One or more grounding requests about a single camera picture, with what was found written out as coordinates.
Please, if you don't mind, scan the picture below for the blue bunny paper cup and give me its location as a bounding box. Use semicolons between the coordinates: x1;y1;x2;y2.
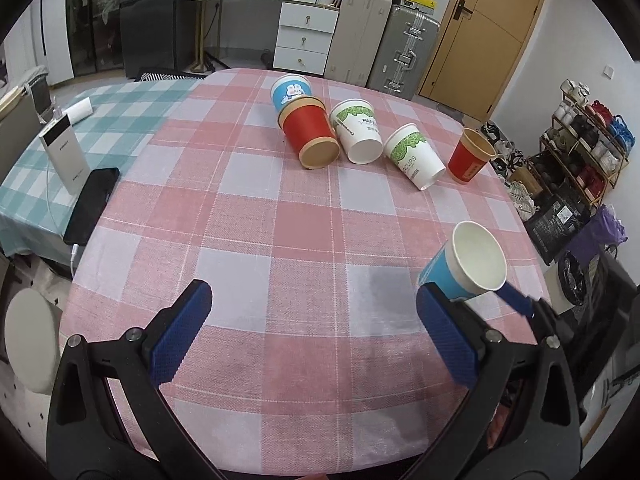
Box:
416;221;508;301

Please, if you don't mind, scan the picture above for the red paper cup upright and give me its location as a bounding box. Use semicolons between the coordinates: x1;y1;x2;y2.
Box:
447;128;497;184

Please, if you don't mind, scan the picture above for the white green paper cup right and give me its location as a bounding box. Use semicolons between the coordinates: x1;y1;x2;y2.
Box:
383;124;446;191

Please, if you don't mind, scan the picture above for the white green paper cup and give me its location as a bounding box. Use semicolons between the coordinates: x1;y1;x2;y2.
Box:
383;124;446;191
329;99;383;165

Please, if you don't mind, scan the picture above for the white green paper cup left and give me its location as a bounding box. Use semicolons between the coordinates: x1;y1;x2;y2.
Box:
329;99;383;165

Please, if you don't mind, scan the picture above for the red paper cup lying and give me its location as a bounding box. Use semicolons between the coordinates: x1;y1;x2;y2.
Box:
278;96;341;170

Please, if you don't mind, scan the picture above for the blue paper cup lying far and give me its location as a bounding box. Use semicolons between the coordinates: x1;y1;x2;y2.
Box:
270;75;312;113

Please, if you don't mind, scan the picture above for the black printed bag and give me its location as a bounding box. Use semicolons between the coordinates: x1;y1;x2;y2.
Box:
525;195;590;266

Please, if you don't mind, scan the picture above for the purple bag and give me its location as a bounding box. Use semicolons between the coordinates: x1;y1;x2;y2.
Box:
565;205;628;268

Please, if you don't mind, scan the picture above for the pink checked tablecloth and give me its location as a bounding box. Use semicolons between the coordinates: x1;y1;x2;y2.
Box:
61;70;547;476

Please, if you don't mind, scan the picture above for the shoe rack with shoes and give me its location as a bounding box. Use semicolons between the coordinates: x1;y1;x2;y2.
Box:
539;79;637;209

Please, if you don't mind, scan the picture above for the black smartphone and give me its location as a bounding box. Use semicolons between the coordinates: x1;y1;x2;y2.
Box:
63;167;120;247

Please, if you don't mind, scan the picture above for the teal checked tablecloth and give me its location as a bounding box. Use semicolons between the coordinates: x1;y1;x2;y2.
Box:
1;78;198;264

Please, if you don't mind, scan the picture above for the white power bank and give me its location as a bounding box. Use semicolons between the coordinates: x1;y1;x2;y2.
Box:
38;114;91;195

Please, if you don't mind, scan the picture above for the white paper roll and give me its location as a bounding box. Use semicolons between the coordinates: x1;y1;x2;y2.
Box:
64;98;93;126

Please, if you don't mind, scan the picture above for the silver suitcase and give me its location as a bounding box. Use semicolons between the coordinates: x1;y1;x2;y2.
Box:
367;4;439;100

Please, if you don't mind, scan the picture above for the wooden door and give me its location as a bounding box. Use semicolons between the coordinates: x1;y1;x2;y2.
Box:
420;0;544;122

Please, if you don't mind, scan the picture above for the beige suitcase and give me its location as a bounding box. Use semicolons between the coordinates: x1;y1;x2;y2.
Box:
323;0;392;87

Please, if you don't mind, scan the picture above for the black refrigerator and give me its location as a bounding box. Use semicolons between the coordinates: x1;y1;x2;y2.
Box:
119;0;196;78

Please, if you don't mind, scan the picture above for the white drawer desk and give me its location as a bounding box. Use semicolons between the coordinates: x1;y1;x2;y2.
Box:
190;0;338;76

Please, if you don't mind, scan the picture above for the glass door cabinet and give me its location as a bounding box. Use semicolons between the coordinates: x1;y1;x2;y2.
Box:
65;0;124;77

